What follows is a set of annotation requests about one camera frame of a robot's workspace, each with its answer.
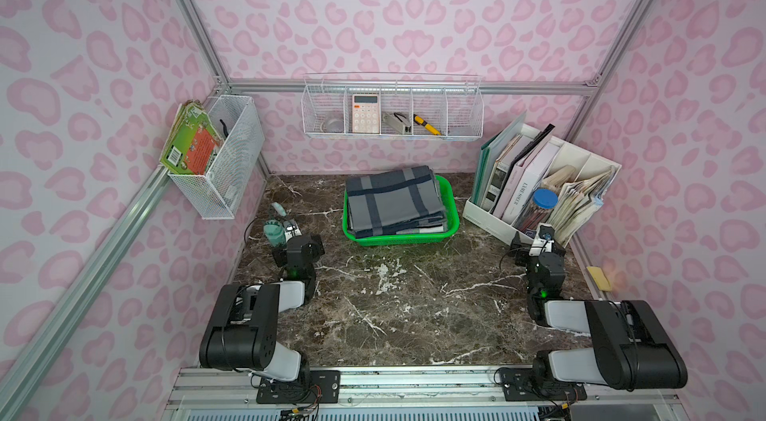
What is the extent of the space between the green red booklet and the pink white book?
0.80 meters

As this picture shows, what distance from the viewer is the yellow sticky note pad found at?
0.94 meters

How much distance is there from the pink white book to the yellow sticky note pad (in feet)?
1.01

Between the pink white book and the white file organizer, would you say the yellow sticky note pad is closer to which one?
the white file organizer

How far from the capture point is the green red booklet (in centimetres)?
68

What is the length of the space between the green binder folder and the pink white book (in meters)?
0.07

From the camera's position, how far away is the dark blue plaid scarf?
92 cm

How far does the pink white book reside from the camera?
2.81ft

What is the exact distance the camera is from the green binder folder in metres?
0.86

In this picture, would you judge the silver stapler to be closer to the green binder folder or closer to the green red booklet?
the green binder folder

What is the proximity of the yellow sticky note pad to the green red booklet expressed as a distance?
45.5 inches

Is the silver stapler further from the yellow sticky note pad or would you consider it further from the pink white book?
the yellow sticky note pad

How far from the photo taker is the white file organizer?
0.83 m

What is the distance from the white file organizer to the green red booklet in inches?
30.0

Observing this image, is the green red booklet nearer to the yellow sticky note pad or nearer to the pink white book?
the pink white book
